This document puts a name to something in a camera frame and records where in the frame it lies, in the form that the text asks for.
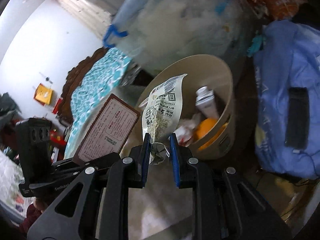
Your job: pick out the beige round bin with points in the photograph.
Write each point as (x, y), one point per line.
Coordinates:
(200, 70)

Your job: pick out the white tube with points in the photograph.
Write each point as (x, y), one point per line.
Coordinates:
(206, 102)

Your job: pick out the white cactus print cloth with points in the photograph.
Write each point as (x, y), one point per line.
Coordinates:
(10, 180)

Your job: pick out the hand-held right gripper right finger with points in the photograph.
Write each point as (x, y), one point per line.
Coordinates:
(175, 160)

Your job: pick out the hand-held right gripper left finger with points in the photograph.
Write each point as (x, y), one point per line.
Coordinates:
(146, 155)

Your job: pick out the yellow paper bag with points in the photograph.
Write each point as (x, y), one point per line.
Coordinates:
(43, 95)

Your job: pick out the blue cloth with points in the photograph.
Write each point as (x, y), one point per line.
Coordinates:
(275, 80)

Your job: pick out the white snack packet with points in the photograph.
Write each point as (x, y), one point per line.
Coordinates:
(162, 110)

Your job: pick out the carved wooden headboard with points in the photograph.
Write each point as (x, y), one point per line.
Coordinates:
(75, 80)

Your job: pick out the teal patterned quilt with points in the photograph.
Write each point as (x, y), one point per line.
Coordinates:
(100, 80)

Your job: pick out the red white wrapper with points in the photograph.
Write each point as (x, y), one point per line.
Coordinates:
(185, 132)

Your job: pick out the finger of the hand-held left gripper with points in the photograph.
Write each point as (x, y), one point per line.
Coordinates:
(100, 161)
(55, 183)

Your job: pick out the red gift bag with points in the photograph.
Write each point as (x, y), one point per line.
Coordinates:
(57, 140)

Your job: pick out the person's left forearm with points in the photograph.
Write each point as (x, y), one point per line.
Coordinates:
(32, 216)

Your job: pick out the black rectangular device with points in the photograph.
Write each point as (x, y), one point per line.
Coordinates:
(296, 117)

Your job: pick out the orange plastic bag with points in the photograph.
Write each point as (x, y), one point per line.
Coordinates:
(207, 127)

